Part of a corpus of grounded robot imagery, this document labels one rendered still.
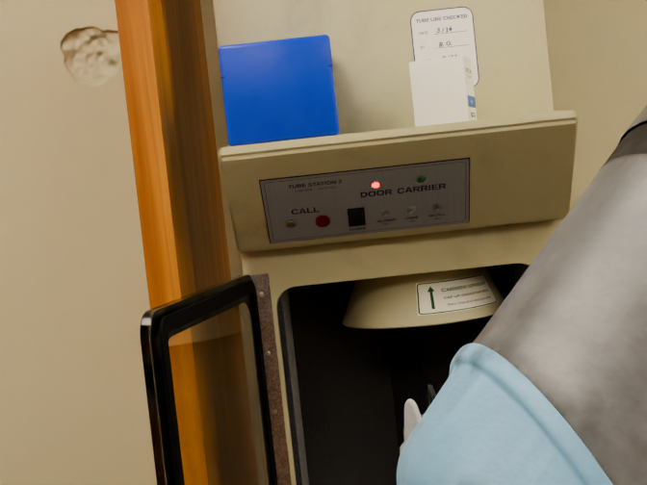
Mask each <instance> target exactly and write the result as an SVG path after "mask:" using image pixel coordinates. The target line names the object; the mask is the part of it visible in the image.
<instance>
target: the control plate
mask: <svg viewBox="0 0 647 485"><path fill-rule="evenodd" d="M419 176H426V178H427V181H426V182H425V183H424V184H421V185H420V184H417V183H416V178H417V177H419ZM373 181H379V182H380V183H381V187H380V188H379V189H376V190H374V189H372V188H371V187H370V184H371V183H372V182H373ZM259 184H260V189H261V194H262V200H263V206H264V211H265V217H266V223H267V227H268V233H269V239H270V243H284V242H294V241H303V240H313V239H321V238H330V237H340V236H348V235H358V234H367V233H375V232H385V231H394V230H403V229H412V228H421V227H430V226H439V225H449V224H457V223H467V222H470V158H462V159H453V160H445V161H435V162H426V163H418V164H408V165H399V166H382V167H373V168H364V169H355V170H346V171H337V172H328V173H319V174H310V175H300V176H292V177H283V178H273V179H265V180H259ZM436 203H438V204H442V209H440V211H439V212H436V211H435V210H432V205H434V204H436ZM410 206H413V207H416V212H414V214H413V215H410V213H408V212H407V208H408V207H410ZM362 207H364V209H365V219H366V225H359V226H351V227H349V218H348V209H352V208H362ZM384 209H388V210H391V215H389V217H385V216H383V215H382V213H381V211H383V210H384ZM318 216H328V217H329V218H330V223H329V225H327V226H326V227H319V226H318V225H316V221H315V220H316V218H317V217H318ZM288 220H294V221H295V222H296V223H297V225H296V226H295V227H293V228H289V227H287V226H286V221H288Z"/></svg>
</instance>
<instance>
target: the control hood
mask: <svg viewBox="0 0 647 485"><path fill-rule="evenodd" d="M578 121H579V118H578V113H574V110H568V111H559V112H549V113H541V114H532V115H515V116H506V117H497V118H487V119H479V120H470V121H460V122H452V123H443V124H434V125H425V126H416V127H407V128H398V129H389V130H380V131H372V132H362V133H353V134H344V135H335V136H326V137H317V138H309V139H299V140H283V141H273V142H264V143H255V144H247V145H237V146H228V147H221V151H218V153H219V160H220V169H221V174H222V179H223V183H224V187H225V192H226V197H227V202H228V207H229V211H230V215H231V220H232V225H233V230H234V235H235V239H236V244H237V248H238V250H241V252H242V253H246V252H254V251H263V250H273V249H281V248H291V247H300V246H309V245H318V244H327V243H344V242H354V241H363V240H371V239H381V238H390V237H399V236H408V235H418V234H426V233H435V232H445V231H453V230H463V229H472V228H481V227H490V226H499V225H508V224H517V223H527V222H536V221H544V220H554V219H563V218H565V217H566V215H567V214H568V213H569V208H570V198H571V189H572V179H573V169H574V160H575V150H576V140H577V131H578ZM462 158H470V222H467V223H457V224H449V225H439V226H430V227H421V228H412V229H403V230H394V231H385V232H375V233H367V234H358V235H348V236H340V237H330V238H321V239H313V240H303V241H294V242H277V243H270V239H269V233H268V227H267V223H266V217H265V211H264V206H263V200H262V194H261V189H260V184H259V180H265V179H273V178H283V177H292V176H300V175H310V174H319V173H328V172H337V171H346V170H355V169H364V168H373V167H382V166H399V165H408V164H418V163H426V162H435V161H445V160H453V159H462Z"/></svg>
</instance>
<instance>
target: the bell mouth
mask: <svg viewBox="0 0 647 485"><path fill-rule="evenodd" d="M503 302H504V299H503V297H502V295H501V294H500V292H499V290H498V288H497V287H496V285H495V283H494V281H493V280H492V278H491V276H490V274H489V273H488V271H487V269H486V267H481V268H464V269H455V270H445V271H436V272H427V273H418V274H408V275H400V276H390V277H381V278H372V279H363V280H355V283H354V286H353V290H352V293H351V296H350V299H349V304H348V307H347V310H346V313H345V316H344V319H343V322H342V323H343V324H344V325H345V326H347V327H351V328H362V329H391V328H408V327H420V326H431V325H439V324H447V323H454V322H461V321H466V320H472V319H481V318H486V317H490V316H493V315H494V314H495V312H496V311H497V310H498V308H499V307H500V306H501V304H502V303H503Z"/></svg>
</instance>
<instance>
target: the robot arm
mask: <svg viewBox="0 0 647 485"><path fill-rule="evenodd" d="M427 388H428V398H429V407H428V408H427V410H426V412H425V413H424V415H423V416H422V417H421V414H420V411H419V408H418V406H417V404H416V402H415V401H414V400H413V399H411V398H410V399H408V400H407V401H406V402H405V404H404V442H403V443H402V444H401V446H400V453H401V454H400V458H399V462H398V466H397V485H647V105H646V106H645V108H644V109H643V110H642V112H641V113H640V114H639V115H638V117H637V118H636V119H635V120H634V122H633V123H632V124H631V126H630V127H629V128H628V130H627V131H626V132H625V133H624V135H623V136H622V137H621V139H620V141H619V143H618V145H617V147H616V148H615V150H614V151H613V152H612V154H611V155H610V156H609V158H608V159H607V161H606V162H605V163H604V165H603V166H602V167H601V168H600V170H599V171H598V173H597V174H596V176H595V177H594V178H593V180H592V181H591V182H590V184H589V185H588V186H587V188H586V189H585V191H584V192H583V193H582V195H581V196H580V198H579V199H578V200H577V202H576V203H575V205H574V206H573V207H572V209H571V210H570V211H569V213H568V214H567V215H566V217H565V218H564V220H563V221H562V222H561V224H560V225H559V226H558V228H557V229H556V231H555V232H554V234H553V235H552V236H551V237H550V238H549V239H548V241H547V242H546V243H545V245H544V246H543V248H542V249H541V250H540V252H539V253H538V254H537V256H536V257H535V258H534V260H533V261H532V263H531V264H530V266H529V267H528V268H527V270H526V271H525V272H524V274H523V275H522V277H521V278H520V279H519V281H518V282H517V283H516V285H515V286H514V288H513V289H512V290H511V292H510V293H509V294H508V296H507V297H506V298H505V300H504V302H503V303H502V304H501V306H500V307H499V308H498V310H497V311H496V312H495V314H494V315H493V317H492V318H491V319H490V321H488V322H487V324H486V325H485V326H484V328H483V329H482V331H481V332H480V333H479V335H478V336H477V338H476V339H475V340H474V342H473V343H472V344H466V345H464V346H463V347H462V348H460V349H459V350H458V351H457V353H456V354H455V356H454V357H453V359H452V362H451V364H450V374H449V378H448V379H447V381H446V382H445V384H444V385H443V386H442V387H441V390H440V391H439V393H438V394H437V395H436V393H435V392H434V389H433V387H432V385H427Z"/></svg>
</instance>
